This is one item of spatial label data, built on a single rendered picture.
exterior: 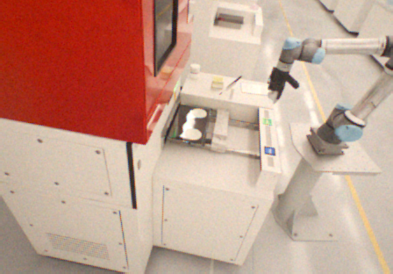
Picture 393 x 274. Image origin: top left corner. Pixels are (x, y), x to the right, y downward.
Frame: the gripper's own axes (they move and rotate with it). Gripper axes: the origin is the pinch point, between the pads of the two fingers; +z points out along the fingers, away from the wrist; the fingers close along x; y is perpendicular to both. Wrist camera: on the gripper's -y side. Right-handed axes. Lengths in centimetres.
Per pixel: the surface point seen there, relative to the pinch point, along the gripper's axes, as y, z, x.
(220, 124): 27.9, 22.7, 0.1
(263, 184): 1.6, 25.3, 40.0
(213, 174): 27, 29, 37
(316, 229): -64, 109, 2
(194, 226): 32, 67, 46
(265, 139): 2.5, 14.7, 16.6
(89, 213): 83, 41, 66
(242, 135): 12.6, 28.7, -0.1
